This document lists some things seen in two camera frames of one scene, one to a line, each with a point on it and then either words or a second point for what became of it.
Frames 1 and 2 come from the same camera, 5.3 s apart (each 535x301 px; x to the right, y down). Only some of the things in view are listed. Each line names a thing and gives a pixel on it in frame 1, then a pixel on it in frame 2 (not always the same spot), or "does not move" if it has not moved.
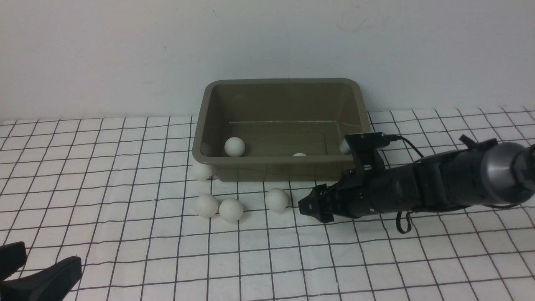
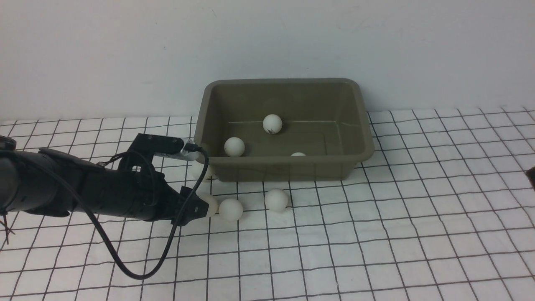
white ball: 230,209 does not move
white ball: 234,146 does not move
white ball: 206,205 does not move
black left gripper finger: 54,284 -> 197,208
